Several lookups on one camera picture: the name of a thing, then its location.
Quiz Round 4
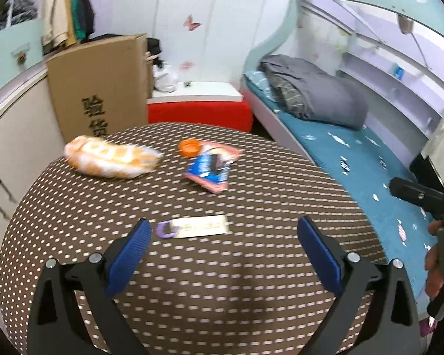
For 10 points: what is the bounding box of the orange and white snack bag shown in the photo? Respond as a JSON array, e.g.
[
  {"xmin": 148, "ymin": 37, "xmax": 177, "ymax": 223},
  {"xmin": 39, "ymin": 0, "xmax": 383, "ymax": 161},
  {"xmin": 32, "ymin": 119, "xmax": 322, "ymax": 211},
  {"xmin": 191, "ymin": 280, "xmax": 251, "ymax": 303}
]
[{"xmin": 64, "ymin": 135, "xmax": 164, "ymax": 180}]

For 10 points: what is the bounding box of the large cardboard box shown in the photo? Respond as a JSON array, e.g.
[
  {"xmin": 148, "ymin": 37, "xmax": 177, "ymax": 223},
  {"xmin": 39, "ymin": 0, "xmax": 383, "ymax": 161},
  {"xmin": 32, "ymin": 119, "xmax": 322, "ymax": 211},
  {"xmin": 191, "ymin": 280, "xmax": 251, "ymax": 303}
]
[{"xmin": 45, "ymin": 33, "xmax": 153, "ymax": 143}]

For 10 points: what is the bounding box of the blue patterned bed sheet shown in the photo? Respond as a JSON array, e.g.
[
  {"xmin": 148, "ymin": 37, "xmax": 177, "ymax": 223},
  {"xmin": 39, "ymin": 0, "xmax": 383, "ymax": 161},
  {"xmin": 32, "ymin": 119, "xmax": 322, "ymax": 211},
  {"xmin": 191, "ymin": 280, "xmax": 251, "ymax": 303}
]
[{"xmin": 242, "ymin": 70, "xmax": 434, "ymax": 298}]

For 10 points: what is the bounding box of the pile of folded clothes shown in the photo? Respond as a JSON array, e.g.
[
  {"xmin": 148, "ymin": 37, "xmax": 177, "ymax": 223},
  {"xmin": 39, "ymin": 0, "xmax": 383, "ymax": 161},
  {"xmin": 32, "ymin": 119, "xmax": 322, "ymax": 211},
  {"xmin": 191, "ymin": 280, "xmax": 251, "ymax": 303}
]
[{"xmin": 0, "ymin": 0, "xmax": 39, "ymax": 32}]

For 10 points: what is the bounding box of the dark green hanging garment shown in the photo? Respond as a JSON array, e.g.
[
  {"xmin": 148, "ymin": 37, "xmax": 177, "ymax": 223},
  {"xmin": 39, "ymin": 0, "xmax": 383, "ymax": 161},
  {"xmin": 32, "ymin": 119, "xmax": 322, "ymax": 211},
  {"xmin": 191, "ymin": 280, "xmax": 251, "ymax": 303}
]
[{"xmin": 70, "ymin": 0, "xmax": 96, "ymax": 42}]

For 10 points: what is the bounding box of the black cloth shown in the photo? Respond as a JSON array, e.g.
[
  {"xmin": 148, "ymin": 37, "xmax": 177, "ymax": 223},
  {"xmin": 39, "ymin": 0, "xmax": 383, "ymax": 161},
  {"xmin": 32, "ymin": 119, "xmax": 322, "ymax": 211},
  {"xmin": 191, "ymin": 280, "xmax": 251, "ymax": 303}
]
[{"xmin": 146, "ymin": 38, "xmax": 164, "ymax": 66}]

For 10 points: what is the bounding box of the orange bottle cap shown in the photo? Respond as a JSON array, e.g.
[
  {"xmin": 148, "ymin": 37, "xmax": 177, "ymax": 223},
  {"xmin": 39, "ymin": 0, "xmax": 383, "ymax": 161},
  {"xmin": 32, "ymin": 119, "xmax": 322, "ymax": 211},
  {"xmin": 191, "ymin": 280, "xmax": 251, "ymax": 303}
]
[{"xmin": 178, "ymin": 138, "xmax": 201, "ymax": 160}]

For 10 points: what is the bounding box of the blue and pink snack wrapper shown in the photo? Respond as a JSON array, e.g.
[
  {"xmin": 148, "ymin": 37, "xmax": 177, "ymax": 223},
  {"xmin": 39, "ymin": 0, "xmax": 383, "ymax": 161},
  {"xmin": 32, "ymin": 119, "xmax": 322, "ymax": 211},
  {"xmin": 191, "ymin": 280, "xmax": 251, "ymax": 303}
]
[{"xmin": 182, "ymin": 142, "xmax": 244, "ymax": 194}]

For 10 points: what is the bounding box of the brown hanging ornament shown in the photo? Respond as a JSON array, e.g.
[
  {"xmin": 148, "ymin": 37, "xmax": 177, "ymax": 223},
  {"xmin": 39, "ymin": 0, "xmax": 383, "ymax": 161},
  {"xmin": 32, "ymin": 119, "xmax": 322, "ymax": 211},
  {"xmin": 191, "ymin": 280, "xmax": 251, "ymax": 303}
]
[{"xmin": 398, "ymin": 14, "xmax": 415, "ymax": 35}]

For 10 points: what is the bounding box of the person's right hand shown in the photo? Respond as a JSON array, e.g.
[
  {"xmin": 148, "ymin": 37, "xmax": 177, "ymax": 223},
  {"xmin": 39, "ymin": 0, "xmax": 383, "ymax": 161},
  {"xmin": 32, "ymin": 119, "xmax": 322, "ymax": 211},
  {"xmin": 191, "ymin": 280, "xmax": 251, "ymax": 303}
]
[{"xmin": 424, "ymin": 220, "xmax": 444, "ymax": 299}]

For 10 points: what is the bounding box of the light green cupboard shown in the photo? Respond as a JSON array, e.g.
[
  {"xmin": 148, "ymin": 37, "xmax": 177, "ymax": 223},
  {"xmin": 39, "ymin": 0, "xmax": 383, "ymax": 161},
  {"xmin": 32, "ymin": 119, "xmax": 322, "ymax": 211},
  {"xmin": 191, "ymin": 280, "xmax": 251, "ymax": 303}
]
[{"xmin": 0, "ymin": 18, "xmax": 47, "ymax": 101}]

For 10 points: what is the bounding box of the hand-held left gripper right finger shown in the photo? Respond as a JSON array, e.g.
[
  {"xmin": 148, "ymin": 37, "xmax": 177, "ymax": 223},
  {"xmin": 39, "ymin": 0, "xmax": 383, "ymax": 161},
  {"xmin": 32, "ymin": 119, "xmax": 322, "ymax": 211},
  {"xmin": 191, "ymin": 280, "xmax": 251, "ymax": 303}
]
[{"xmin": 297, "ymin": 215, "xmax": 423, "ymax": 355}]

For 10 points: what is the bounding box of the light green bed frame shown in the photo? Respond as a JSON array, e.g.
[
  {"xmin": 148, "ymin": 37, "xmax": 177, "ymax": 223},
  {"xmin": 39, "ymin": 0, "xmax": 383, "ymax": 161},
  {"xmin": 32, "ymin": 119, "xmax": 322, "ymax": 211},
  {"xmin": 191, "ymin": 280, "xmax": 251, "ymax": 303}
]
[{"xmin": 240, "ymin": 0, "xmax": 444, "ymax": 300}]

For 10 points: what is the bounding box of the red storage box white lid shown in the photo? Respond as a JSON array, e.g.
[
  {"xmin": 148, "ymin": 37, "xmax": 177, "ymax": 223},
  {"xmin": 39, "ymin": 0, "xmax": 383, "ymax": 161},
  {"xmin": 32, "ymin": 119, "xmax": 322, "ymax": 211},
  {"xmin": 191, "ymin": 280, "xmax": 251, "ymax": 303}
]
[{"xmin": 147, "ymin": 80, "xmax": 254, "ymax": 133}]

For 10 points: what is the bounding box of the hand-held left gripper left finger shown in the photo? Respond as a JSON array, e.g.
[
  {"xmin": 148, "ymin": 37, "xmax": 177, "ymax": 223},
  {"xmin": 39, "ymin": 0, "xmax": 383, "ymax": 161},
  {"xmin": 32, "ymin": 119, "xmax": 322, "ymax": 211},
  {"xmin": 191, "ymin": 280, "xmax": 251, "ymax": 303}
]
[{"xmin": 27, "ymin": 218, "xmax": 153, "ymax": 355}]

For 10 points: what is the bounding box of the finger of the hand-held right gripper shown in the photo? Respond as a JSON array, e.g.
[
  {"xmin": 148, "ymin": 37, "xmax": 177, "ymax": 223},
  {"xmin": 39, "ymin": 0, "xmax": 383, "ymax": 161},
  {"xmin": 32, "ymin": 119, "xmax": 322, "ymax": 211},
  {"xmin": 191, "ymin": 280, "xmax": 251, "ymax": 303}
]
[{"xmin": 388, "ymin": 176, "xmax": 430, "ymax": 212}]

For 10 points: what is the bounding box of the white cabinet with metal handles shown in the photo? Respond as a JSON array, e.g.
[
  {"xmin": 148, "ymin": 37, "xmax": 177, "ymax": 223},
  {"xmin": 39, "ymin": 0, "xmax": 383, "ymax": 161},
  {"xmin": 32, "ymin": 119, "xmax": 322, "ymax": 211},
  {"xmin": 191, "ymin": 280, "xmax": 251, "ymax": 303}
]
[{"xmin": 0, "ymin": 63, "xmax": 66, "ymax": 304}]

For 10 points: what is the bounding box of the beige hanging garment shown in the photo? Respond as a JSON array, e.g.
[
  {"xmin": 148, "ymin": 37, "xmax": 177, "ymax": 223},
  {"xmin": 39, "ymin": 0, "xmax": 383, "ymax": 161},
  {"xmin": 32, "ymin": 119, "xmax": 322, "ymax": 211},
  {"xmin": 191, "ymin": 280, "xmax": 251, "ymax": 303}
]
[{"xmin": 41, "ymin": 0, "xmax": 77, "ymax": 47}]

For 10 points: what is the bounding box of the paper tag with purple ring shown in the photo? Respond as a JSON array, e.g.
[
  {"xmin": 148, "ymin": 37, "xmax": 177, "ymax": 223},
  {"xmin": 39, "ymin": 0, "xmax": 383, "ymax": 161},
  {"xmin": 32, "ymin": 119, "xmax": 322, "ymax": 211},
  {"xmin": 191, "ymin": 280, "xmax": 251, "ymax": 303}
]
[{"xmin": 156, "ymin": 214, "xmax": 229, "ymax": 239}]

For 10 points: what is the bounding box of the white plastic bag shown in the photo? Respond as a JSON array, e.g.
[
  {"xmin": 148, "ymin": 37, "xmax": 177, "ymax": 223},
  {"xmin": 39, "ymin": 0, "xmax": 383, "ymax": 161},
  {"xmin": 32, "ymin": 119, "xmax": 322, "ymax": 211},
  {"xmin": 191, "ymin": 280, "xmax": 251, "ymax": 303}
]
[{"xmin": 153, "ymin": 63, "xmax": 178, "ymax": 93}]

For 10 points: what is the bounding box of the grey duvet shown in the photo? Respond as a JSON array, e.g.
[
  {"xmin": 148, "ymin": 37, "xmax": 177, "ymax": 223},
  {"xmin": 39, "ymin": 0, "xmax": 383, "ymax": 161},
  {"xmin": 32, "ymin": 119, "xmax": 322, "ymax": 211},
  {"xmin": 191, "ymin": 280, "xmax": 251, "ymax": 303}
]
[{"xmin": 258, "ymin": 54, "xmax": 369, "ymax": 130}]

